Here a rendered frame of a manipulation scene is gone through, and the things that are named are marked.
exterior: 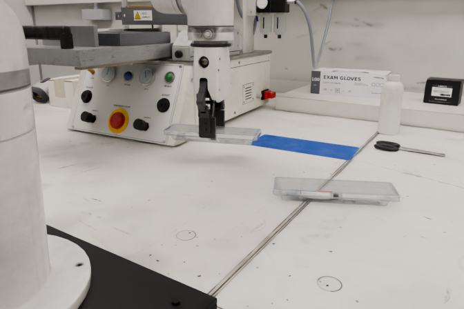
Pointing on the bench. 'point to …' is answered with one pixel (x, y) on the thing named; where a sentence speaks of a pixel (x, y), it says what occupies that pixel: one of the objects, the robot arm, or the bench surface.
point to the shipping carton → (63, 90)
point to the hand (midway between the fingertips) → (212, 124)
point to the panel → (130, 101)
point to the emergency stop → (117, 120)
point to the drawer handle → (65, 36)
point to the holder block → (132, 38)
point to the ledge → (453, 112)
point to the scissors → (400, 147)
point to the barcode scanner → (41, 91)
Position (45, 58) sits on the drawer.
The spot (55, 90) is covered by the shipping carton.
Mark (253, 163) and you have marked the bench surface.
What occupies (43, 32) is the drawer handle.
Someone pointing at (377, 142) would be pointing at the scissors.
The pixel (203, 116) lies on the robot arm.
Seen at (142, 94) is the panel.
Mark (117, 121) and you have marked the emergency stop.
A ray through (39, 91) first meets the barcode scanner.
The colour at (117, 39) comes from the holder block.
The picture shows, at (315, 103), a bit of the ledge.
